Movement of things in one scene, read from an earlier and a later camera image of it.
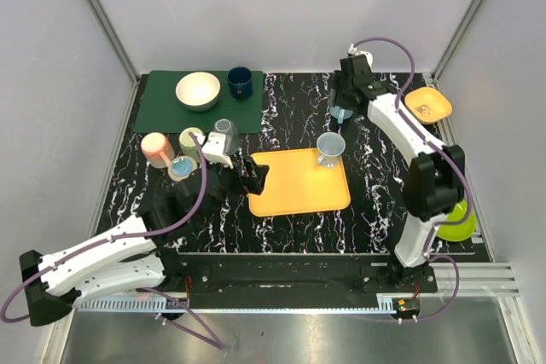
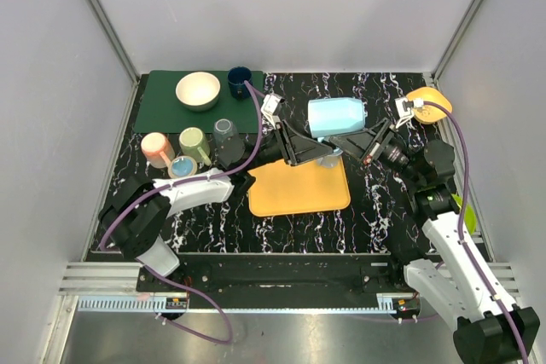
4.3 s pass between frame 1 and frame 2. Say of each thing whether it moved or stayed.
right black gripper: moved
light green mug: stayed
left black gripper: moved
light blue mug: stayed
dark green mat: stayed
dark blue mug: stayed
